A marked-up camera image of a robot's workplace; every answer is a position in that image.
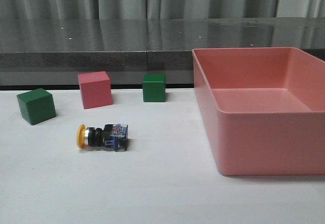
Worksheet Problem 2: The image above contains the green cube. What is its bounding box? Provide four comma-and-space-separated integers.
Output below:
142, 74, 166, 102
17, 88, 57, 125

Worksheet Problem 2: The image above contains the yellow push button switch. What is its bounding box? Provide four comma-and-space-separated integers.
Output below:
76, 124, 128, 152

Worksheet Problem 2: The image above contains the green cube far right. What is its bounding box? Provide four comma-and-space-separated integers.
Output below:
142, 74, 166, 102

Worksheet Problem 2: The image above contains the grey stone counter ledge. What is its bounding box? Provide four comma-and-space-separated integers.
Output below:
1, 17, 324, 90

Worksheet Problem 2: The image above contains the pink plastic bin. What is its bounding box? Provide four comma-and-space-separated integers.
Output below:
192, 47, 324, 175

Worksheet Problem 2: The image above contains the pink wooden cube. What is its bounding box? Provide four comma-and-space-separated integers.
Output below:
78, 71, 113, 109

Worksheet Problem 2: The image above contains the green cube near left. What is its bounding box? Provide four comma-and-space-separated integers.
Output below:
17, 88, 57, 125

